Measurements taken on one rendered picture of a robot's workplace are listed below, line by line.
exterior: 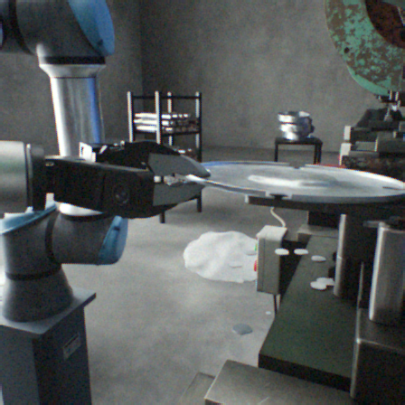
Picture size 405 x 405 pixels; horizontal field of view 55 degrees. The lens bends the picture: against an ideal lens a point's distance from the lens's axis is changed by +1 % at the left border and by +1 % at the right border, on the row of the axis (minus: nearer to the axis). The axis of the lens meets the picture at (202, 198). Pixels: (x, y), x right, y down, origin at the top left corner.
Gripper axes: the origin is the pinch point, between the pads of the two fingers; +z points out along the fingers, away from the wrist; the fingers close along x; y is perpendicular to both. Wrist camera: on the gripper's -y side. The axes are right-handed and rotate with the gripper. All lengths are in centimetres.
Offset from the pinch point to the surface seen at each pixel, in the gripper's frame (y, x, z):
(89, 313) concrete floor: 113, 79, 12
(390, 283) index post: -22.8, 5.3, 6.3
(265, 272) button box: 17.4, 23.7, 26.6
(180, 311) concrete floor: 95, 76, 47
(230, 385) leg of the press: -16.4, 16.6, -4.8
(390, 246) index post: -22.6, 2.0, 5.9
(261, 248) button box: 18.2, 18.4, 25.5
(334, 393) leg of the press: -21.7, 16.0, 2.9
